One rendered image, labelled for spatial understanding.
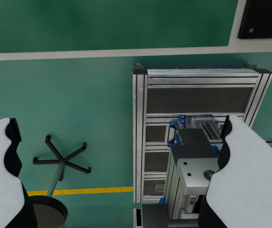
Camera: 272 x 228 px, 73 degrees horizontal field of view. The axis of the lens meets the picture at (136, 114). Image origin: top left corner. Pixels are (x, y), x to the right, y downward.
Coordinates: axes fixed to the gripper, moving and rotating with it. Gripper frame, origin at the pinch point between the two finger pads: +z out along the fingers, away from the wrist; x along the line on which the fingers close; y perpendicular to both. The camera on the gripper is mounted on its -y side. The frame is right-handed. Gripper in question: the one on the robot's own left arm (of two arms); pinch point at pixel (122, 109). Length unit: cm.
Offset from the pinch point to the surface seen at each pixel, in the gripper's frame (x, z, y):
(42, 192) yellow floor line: -95, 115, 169
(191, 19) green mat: 16.2, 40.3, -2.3
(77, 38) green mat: -12.8, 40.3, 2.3
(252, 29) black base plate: 31.2, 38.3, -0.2
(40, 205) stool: -57, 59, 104
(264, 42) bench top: 37, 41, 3
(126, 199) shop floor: -5, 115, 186
